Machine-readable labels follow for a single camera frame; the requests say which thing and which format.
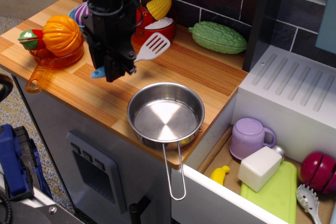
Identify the light green cutting board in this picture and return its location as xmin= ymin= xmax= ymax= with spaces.
xmin=240 ymin=161 xmax=297 ymax=223

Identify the stainless steel pan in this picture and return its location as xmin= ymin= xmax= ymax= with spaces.
xmin=127 ymin=82 xmax=205 ymax=201

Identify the red transparent bowl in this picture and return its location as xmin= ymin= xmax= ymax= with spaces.
xmin=131 ymin=2 xmax=179 ymax=45

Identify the white salt shaker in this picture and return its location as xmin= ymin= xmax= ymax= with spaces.
xmin=237 ymin=145 xmax=285 ymax=192

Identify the orange toy pumpkin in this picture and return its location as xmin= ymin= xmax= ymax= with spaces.
xmin=42 ymin=15 xmax=82 ymax=57

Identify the black oven handle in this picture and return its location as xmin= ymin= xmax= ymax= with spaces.
xmin=129 ymin=196 xmax=151 ymax=224

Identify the white spatula with blue handle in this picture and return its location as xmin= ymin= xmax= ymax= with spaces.
xmin=90 ymin=32 xmax=171 ymax=79

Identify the red green toy strawberry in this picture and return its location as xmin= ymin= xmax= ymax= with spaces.
xmin=18 ymin=29 xmax=46 ymax=50

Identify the white toy rice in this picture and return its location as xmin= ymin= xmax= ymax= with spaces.
xmin=144 ymin=17 xmax=174 ymax=30

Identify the purple white striped toy onion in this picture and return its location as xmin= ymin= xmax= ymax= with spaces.
xmin=74 ymin=2 xmax=91 ymax=26

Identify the grey toy oven door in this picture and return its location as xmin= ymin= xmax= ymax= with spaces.
xmin=66 ymin=132 xmax=126 ymax=216

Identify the blue black clamp device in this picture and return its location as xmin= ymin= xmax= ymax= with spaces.
xmin=1 ymin=124 xmax=52 ymax=201

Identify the red toy tomato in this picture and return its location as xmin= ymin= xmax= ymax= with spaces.
xmin=136 ymin=6 xmax=155 ymax=29

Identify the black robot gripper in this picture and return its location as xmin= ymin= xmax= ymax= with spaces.
xmin=83 ymin=0 xmax=137 ymax=82

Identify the green toy bitter gourd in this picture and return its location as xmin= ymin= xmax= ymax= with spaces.
xmin=188 ymin=21 xmax=248 ymax=55

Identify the light blue bowl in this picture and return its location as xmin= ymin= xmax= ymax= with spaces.
xmin=68 ymin=3 xmax=88 ymax=32

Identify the magenta toy cabbage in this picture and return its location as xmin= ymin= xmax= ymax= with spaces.
xmin=299 ymin=152 xmax=335 ymax=195

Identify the orange transparent measuring cup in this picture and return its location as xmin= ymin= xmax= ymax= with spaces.
xmin=25 ymin=35 xmax=84 ymax=94

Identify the purple plastic mug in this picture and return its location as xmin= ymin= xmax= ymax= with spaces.
xmin=229 ymin=118 xmax=276 ymax=160

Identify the yellow toy banana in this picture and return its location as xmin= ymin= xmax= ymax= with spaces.
xmin=210 ymin=165 xmax=230 ymax=185

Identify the yellow toy corn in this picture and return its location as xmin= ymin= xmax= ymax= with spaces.
xmin=146 ymin=0 xmax=172 ymax=20

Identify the grey pasta spoon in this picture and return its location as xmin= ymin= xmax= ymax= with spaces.
xmin=296 ymin=184 xmax=322 ymax=224

